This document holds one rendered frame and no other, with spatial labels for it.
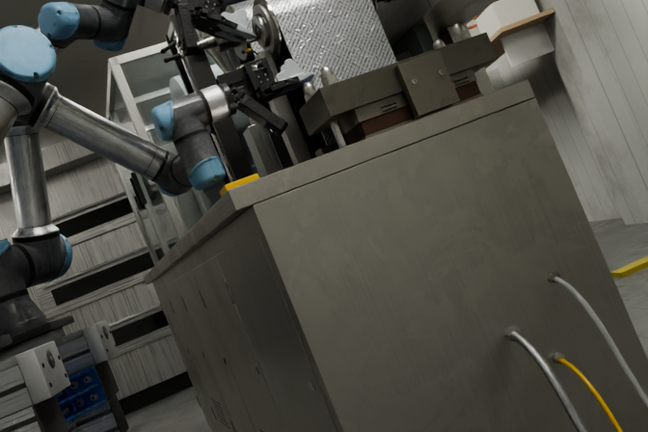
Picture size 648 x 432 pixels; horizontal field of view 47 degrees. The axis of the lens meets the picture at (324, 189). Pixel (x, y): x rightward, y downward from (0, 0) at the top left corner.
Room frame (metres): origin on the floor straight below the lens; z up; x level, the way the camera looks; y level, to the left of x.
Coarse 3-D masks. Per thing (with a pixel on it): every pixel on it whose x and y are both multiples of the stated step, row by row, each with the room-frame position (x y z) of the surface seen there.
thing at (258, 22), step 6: (252, 18) 1.69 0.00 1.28; (258, 18) 1.65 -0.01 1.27; (252, 24) 1.70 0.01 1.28; (258, 24) 1.66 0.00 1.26; (264, 24) 1.65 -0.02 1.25; (258, 30) 1.68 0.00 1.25; (264, 30) 1.65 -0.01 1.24; (258, 36) 1.70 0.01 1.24; (264, 36) 1.66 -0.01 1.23; (258, 42) 1.71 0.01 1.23; (264, 42) 1.67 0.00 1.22
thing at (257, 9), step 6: (258, 6) 1.65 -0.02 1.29; (258, 12) 1.67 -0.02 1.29; (264, 12) 1.64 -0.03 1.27; (264, 18) 1.65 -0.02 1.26; (270, 18) 1.64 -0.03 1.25; (270, 24) 1.64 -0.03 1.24; (270, 30) 1.64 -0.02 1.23; (270, 36) 1.66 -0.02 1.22; (276, 36) 1.65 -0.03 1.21; (282, 36) 1.66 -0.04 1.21; (270, 42) 1.67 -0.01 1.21; (276, 42) 1.66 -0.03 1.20; (282, 42) 1.67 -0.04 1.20; (264, 48) 1.72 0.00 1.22; (270, 48) 1.69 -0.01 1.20; (276, 48) 1.68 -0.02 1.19; (282, 48) 1.69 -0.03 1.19
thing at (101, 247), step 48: (0, 192) 6.02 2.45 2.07; (48, 192) 6.16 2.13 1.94; (96, 192) 6.23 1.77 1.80; (0, 240) 6.07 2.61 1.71; (96, 240) 6.20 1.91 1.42; (144, 240) 6.26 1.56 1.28; (48, 288) 6.09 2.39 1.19; (96, 288) 6.14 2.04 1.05; (144, 288) 6.24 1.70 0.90; (144, 336) 6.19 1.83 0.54; (144, 384) 6.19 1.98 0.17
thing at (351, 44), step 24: (312, 24) 1.66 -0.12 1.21; (336, 24) 1.68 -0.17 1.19; (360, 24) 1.70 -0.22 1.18; (288, 48) 1.64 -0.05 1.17; (312, 48) 1.65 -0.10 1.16; (336, 48) 1.67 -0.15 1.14; (360, 48) 1.69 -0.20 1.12; (384, 48) 1.71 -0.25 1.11; (336, 72) 1.66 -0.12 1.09; (360, 72) 1.68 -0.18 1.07
